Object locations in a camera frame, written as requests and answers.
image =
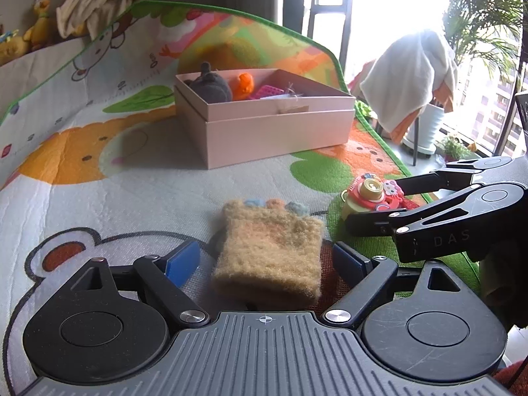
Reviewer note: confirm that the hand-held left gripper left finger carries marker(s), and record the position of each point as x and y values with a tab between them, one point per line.
183	262

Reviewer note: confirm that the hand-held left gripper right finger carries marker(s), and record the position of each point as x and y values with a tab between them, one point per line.
348	264

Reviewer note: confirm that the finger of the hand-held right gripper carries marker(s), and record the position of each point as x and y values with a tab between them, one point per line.
474	171
445	227

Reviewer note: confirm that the pink and cream toy camera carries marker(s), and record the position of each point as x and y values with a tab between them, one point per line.
371	198

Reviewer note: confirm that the tan fuzzy pouch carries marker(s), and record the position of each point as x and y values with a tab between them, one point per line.
268	251

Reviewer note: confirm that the pink cardboard box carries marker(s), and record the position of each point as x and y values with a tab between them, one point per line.
268	140

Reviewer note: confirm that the black plush toy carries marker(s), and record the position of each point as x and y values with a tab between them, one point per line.
210	84

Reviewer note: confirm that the small orange plastic shell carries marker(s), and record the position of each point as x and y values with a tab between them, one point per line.
243	86

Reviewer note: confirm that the pink toy strainer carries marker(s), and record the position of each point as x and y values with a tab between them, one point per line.
266	92

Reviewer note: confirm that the small potted plant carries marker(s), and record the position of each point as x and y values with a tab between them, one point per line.
453	148

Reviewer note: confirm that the white plant pot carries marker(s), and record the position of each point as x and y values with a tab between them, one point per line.
427	128

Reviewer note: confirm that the orange cloth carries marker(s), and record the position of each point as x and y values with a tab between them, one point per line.
443	90

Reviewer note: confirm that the green palm plant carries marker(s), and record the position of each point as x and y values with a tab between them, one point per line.
482	16

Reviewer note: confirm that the cartoon print play mat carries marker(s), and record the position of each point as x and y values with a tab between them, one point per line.
103	181

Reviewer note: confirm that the white towel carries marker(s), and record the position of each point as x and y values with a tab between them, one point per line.
408	74

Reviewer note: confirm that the beige crumpled cloth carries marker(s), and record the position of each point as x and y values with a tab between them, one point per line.
103	0

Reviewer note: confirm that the yellow plush toy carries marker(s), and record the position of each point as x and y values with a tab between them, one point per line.
12	47

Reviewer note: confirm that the yellow duck plush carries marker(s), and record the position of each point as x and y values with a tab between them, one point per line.
39	22

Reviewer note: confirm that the dark window frame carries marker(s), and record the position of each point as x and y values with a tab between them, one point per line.
326	20

